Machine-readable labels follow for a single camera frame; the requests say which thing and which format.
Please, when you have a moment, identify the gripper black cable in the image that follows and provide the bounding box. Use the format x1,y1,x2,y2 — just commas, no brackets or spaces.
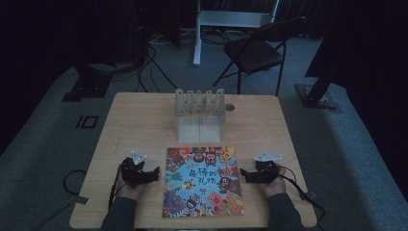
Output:
108,163,125,210
278,166,327,225

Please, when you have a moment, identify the white metal stand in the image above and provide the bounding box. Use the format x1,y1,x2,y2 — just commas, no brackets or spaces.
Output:
192,0,281,67

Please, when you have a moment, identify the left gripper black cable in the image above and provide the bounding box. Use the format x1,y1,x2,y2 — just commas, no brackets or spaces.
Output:
108,163,125,210

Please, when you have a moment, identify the black looped floor cable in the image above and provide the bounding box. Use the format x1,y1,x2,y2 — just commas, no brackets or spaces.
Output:
33,168,89,231

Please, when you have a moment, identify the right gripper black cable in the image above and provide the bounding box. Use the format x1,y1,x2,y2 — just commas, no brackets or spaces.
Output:
278,166,327,225

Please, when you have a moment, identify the grey tape piece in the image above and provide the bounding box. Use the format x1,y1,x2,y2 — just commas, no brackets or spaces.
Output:
67,194,89,206

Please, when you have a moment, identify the clear acrylic book rack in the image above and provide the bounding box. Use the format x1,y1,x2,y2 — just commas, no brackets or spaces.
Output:
173,88,226,144

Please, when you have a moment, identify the black folding chair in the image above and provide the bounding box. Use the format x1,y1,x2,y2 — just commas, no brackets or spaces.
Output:
213,15,308,96

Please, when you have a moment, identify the colourful picture book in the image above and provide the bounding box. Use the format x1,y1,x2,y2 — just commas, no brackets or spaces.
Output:
162,146,245,218

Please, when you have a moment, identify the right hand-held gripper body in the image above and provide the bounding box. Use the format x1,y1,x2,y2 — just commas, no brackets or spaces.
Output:
253,150,284,185

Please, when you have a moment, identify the black slanted stand with base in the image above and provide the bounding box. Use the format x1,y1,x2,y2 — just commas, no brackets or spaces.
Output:
293,0,344,114

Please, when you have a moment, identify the person's right hand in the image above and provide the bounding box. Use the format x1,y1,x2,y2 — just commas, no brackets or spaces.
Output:
258,163,288,198

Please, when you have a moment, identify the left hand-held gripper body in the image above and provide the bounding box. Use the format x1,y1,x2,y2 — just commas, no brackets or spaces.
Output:
119,149,152,190

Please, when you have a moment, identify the person's left hand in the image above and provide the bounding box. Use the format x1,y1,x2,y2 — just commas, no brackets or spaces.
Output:
115,174,146,202

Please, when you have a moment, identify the black stand with base plate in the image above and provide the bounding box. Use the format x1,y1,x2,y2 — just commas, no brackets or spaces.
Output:
61,61,114,103

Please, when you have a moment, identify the black floor cable bundle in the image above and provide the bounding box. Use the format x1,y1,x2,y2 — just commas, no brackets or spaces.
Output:
136,30,179,94

